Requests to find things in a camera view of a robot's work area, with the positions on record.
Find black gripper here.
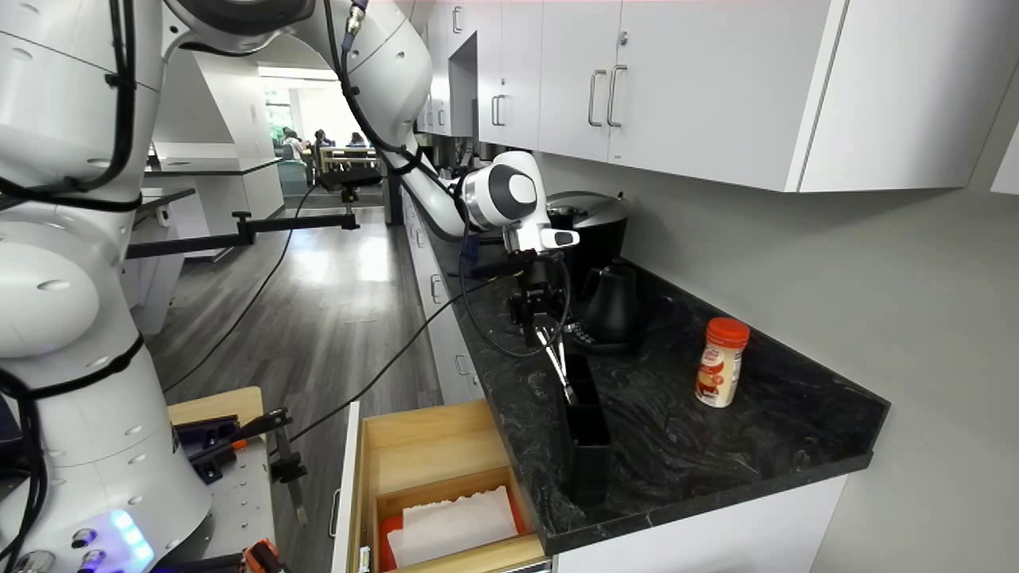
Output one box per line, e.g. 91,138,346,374
508,254,572,325

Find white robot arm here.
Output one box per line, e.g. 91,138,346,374
0,0,577,573

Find black cutlery holder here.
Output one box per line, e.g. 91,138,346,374
555,339,612,505

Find open wooden drawer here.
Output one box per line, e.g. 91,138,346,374
332,400,546,573

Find bamboo drawer organizer tray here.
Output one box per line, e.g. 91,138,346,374
363,469,545,573

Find black gooseneck electric kettle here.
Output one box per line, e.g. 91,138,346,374
577,261,637,354

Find black coffee maker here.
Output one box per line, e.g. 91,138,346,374
546,190,626,281

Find orange-lidded creamer bottle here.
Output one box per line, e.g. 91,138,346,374
693,319,751,409

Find white upper cabinets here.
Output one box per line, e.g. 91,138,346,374
405,0,1019,196

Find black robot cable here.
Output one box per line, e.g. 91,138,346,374
270,252,536,472

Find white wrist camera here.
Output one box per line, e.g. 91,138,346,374
507,222,579,254

